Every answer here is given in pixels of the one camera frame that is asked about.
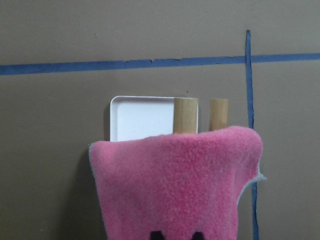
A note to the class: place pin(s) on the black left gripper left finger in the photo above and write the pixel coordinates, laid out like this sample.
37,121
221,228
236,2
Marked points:
157,234

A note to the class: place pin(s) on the pink microfiber cloth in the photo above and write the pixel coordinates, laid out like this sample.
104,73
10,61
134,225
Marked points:
176,184

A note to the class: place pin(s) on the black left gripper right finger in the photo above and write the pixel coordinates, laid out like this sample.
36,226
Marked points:
197,233

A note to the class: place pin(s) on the white towel rack stand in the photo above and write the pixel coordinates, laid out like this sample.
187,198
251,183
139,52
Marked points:
139,117

